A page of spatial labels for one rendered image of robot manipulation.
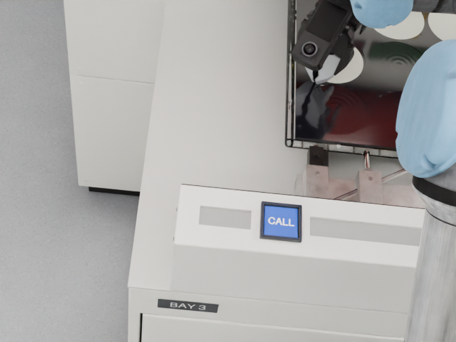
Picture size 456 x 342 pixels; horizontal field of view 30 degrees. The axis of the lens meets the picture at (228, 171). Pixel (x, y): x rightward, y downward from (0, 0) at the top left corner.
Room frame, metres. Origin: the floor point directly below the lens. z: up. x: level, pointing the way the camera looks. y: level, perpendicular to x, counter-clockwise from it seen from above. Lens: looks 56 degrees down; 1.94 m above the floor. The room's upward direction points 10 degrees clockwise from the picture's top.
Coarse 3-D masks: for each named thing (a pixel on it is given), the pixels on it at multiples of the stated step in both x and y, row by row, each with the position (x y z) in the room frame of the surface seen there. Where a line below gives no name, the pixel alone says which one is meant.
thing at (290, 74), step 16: (288, 0) 1.08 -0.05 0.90; (288, 16) 1.04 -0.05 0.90; (288, 32) 1.00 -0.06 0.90; (288, 48) 0.97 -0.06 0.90; (288, 64) 0.93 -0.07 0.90; (288, 80) 0.90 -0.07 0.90; (288, 96) 0.87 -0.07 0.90; (288, 112) 0.83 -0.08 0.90; (288, 128) 0.80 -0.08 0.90; (288, 144) 0.78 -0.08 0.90
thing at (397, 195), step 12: (300, 180) 0.73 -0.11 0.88; (336, 180) 0.74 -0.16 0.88; (348, 180) 0.74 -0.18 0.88; (300, 192) 0.71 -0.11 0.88; (336, 192) 0.72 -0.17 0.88; (384, 192) 0.73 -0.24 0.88; (396, 192) 0.74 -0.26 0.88; (408, 192) 0.74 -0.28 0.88; (396, 204) 0.72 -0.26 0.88; (408, 204) 0.72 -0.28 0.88; (420, 204) 0.72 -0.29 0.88
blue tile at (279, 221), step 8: (264, 208) 0.62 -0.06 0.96; (272, 208) 0.62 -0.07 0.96; (280, 208) 0.62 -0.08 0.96; (288, 208) 0.62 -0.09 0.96; (264, 216) 0.60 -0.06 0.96; (272, 216) 0.60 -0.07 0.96; (280, 216) 0.61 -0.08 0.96; (288, 216) 0.61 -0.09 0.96; (296, 216) 0.61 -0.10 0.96; (264, 224) 0.59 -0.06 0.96; (272, 224) 0.59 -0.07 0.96; (280, 224) 0.59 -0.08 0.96; (288, 224) 0.60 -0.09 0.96; (296, 224) 0.60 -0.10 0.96; (264, 232) 0.58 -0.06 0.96; (272, 232) 0.58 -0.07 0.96; (280, 232) 0.58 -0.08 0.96; (288, 232) 0.58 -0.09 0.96; (296, 232) 0.59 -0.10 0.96
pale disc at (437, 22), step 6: (432, 18) 1.10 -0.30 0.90; (438, 18) 1.10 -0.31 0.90; (444, 18) 1.10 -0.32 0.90; (450, 18) 1.11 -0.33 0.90; (432, 24) 1.08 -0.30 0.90; (438, 24) 1.09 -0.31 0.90; (444, 24) 1.09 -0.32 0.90; (450, 24) 1.09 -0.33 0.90; (432, 30) 1.07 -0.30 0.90; (438, 30) 1.07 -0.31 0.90; (444, 30) 1.08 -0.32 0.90; (450, 30) 1.08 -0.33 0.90; (438, 36) 1.06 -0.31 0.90; (444, 36) 1.06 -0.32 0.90; (450, 36) 1.06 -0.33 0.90
